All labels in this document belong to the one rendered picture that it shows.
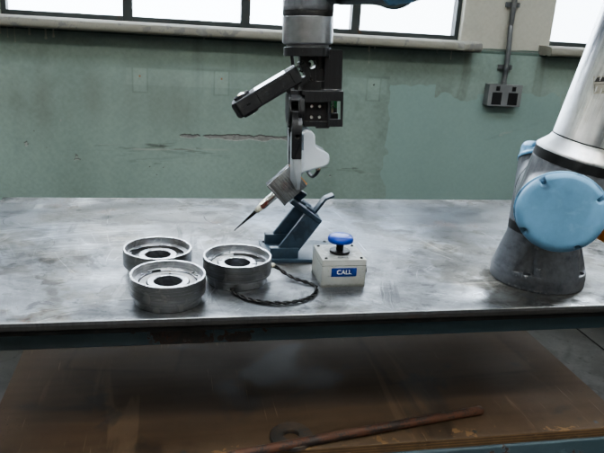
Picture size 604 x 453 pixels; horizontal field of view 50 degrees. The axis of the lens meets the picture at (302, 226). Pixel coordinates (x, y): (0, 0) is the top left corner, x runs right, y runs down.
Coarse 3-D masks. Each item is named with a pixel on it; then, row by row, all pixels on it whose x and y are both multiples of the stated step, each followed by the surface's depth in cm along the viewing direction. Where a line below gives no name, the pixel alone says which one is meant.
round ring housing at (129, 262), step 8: (136, 240) 102; (144, 240) 103; (152, 240) 104; (160, 240) 104; (168, 240) 104; (176, 240) 104; (184, 240) 103; (128, 248) 101; (136, 248) 102; (152, 248) 102; (160, 248) 102; (184, 248) 103; (128, 256) 96; (136, 256) 95; (144, 256) 99; (152, 256) 102; (160, 256) 102; (168, 256) 102; (176, 256) 96; (184, 256) 98; (128, 264) 97; (136, 264) 96; (128, 272) 99
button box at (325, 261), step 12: (324, 252) 101; (336, 252) 100; (348, 252) 100; (360, 252) 102; (312, 264) 104; (324, 264) 98; (336, 264) 98; (348, 264) 98; (360, 264) 99; (324, 276) 98; (336, 276) 98; (348, 276) 99; (360, 276) 99
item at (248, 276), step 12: (204, 252) 99; (216, 252) 102; (228, 252) 103; (240, 252) 103; (252, 252) 103; (264, 252) 101; (204, 264) 96; (216, 264) 94; (228, 264) 100; (240, 264) 101; (252, 264) 98; (264, 264) 96; (216, 276) 95; (228, 276) 94; (240, 276) 94; (252, 276) 95; (264, 276) 96; (228, 288) 95; (240, 288) 95; (252, 288) 96
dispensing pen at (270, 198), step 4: (288, 164) 100; (284, 168) 100; (280, 172) 100; (276, 176) 100; (272, 192) 100; (268, 196) 100; (272, 196) 100; (264, 200) 100; (268, 200) 100; (272, 200) 101; (260, 204) 101; (264, 204) 100; (268, 204) 101; (256, 208) 101; (260, 208) 101; (264, 208) 101; (252, 212) 101; (256, 212) 101; (248, 216) 101; (252, 216) 101; (244, 220) 101; (240, 224) 101; (236, 228) 101
